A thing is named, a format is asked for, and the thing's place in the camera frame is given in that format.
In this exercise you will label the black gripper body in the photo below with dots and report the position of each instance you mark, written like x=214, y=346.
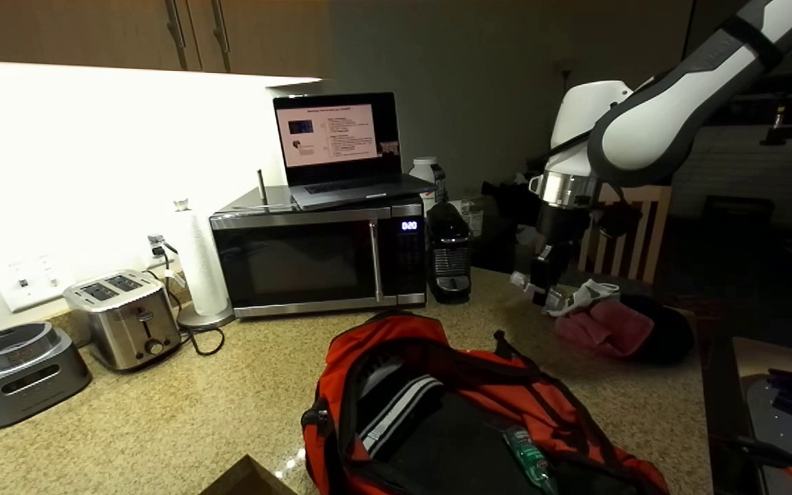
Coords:
x=564, y=229

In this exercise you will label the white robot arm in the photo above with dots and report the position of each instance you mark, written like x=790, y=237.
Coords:
x=611, y=136

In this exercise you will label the green packet in bag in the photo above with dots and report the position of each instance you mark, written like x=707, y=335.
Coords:
x=531, y=460

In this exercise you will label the white sock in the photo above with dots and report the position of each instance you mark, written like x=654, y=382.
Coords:
x=586, y=295

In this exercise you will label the wooden chair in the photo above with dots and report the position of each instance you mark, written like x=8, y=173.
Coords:
x=635, y=253

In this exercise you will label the pink cloth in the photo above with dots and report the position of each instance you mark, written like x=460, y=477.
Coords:
x=607, y=328

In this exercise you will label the open laptop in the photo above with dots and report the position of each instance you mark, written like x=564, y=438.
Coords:
x=343, y=148

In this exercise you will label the red black backpack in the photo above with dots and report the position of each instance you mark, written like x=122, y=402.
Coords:
x=401, y=409

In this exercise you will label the tray with tools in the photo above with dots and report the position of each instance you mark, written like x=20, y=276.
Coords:
x=767, y=380

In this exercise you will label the stainless steel microwave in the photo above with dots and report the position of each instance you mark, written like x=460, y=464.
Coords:
x=291, y=262

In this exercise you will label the white paper towel roll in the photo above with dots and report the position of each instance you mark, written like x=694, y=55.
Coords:
x=207, y=298

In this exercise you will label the brown box corner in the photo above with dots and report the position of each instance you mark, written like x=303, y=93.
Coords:
x=245, y=477

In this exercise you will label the wooden upper cabinets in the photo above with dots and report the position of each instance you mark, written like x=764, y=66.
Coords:
x=245, y=35

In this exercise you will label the silver toaster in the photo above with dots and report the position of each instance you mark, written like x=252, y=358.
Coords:
x=129, y=320

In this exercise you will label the grey round appliance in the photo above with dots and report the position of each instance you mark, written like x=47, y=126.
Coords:
x=41, y=367

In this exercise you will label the white wall outlet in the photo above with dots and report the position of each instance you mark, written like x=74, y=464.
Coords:
x=32, y=281

